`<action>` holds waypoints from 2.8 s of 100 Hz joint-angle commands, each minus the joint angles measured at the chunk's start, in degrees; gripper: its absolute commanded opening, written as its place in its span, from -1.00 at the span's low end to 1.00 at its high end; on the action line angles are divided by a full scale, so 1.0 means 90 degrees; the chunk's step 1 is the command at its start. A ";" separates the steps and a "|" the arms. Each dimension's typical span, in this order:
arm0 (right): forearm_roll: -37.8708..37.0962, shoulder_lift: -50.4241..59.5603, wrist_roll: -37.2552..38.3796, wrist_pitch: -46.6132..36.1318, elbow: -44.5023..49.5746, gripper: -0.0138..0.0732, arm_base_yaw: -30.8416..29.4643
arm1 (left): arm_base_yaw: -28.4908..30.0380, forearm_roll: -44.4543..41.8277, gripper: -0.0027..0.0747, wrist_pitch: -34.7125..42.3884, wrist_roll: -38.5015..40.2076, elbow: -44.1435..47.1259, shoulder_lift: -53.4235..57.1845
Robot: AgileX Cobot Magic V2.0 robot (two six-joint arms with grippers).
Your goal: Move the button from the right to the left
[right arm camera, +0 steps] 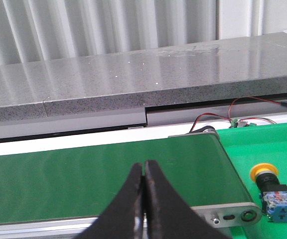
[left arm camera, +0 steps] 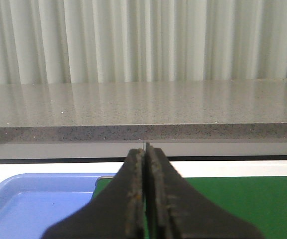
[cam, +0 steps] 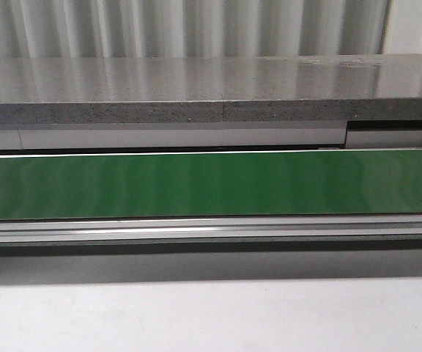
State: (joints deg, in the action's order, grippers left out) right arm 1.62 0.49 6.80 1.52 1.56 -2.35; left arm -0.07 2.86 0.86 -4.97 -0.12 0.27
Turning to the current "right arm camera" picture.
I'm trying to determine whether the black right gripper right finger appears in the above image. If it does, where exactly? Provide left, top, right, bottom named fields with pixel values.
left=145, top=160, right=228, bottom=239

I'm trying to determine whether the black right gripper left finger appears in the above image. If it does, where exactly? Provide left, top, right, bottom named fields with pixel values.
left=76, top=163, right=144, bottom=239

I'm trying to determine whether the yellow push button switch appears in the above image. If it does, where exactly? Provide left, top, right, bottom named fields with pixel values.
left=250, top=163, right=287, bottom=223

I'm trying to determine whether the green conveyor belt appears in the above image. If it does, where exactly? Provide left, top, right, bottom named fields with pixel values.
left=0, top=132, right=254, bottom=226

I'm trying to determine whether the green terminal connector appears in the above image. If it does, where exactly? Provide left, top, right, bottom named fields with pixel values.
left=229, top=119, right=257, bottom=128

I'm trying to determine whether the bright green tray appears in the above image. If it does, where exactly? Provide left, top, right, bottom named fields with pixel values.
left=218, top=123, right=287, bottom=239

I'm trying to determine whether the grey stone countertop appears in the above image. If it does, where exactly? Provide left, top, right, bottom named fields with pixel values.
left=0, top=32, right=287, bottom=122

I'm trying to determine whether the white pleated curtain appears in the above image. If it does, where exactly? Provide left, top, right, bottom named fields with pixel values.
left=0, top=0, right=268, bottom=67

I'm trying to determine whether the aluminium conveyor frame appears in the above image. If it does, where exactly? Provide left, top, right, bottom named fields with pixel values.
left=0, top=126, right=263, bottom=237

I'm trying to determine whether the red black wire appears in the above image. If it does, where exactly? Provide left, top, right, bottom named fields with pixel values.
left=189, top=96, right=287, bottom=132

